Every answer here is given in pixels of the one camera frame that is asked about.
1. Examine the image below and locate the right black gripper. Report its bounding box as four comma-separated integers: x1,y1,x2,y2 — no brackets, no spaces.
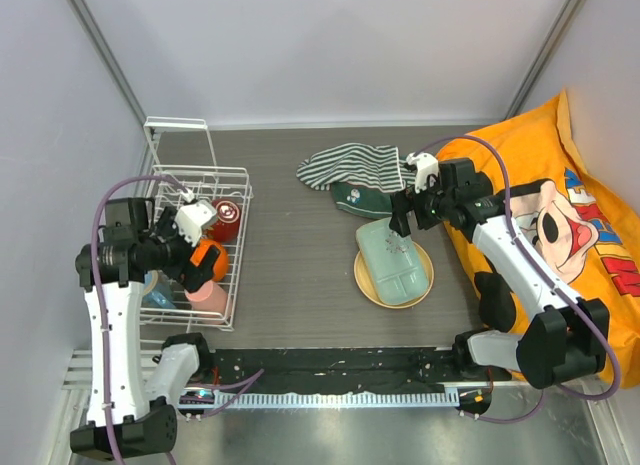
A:
390,173,454,238

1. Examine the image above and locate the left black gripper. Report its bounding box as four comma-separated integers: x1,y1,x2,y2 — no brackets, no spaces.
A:
140,207,218,292

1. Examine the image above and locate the pink cup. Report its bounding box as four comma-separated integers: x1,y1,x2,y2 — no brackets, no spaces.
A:
185,281,228,319

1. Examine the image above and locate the blue patterned bowl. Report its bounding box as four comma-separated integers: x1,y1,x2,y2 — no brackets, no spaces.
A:
142,270,175,310

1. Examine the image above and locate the light green divided tray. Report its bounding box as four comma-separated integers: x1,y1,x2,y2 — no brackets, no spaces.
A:
355,218,428,305

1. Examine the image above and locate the yellow round plate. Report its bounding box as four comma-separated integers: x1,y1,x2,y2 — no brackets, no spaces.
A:
353,243,435,310

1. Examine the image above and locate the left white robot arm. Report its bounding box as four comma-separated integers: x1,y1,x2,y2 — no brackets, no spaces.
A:
70,198,219,464

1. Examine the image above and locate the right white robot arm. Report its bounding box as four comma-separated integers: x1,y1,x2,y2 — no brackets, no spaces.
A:
389,152,611,389

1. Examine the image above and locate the orange bowl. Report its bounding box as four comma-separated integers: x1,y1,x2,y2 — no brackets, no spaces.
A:
191,238,230,282

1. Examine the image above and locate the green striped towel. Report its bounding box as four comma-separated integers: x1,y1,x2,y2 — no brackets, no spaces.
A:
296,143,414,220

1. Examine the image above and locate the red patterned cup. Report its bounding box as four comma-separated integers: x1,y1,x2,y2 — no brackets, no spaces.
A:
204,198,242,243

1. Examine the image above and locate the orange cartoon cloth bag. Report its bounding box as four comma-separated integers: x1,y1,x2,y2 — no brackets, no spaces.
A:
437,93,639,388

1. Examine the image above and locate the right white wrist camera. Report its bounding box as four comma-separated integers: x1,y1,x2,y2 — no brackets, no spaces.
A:
405,152,439,194

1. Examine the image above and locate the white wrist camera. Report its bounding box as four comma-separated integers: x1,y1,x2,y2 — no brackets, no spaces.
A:
405,152,439,194
173,189,218,247

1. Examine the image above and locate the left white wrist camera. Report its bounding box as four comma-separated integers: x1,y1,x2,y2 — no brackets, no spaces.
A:
173,189,218,247

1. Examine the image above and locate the white wire dish rack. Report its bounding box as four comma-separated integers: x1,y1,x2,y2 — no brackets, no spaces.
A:
140,116,253,332

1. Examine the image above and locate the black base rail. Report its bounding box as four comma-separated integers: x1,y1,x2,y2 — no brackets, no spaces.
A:
189,345,514,394

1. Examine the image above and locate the white slotted cable duct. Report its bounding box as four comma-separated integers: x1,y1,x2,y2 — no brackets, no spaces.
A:
229,388,459,410

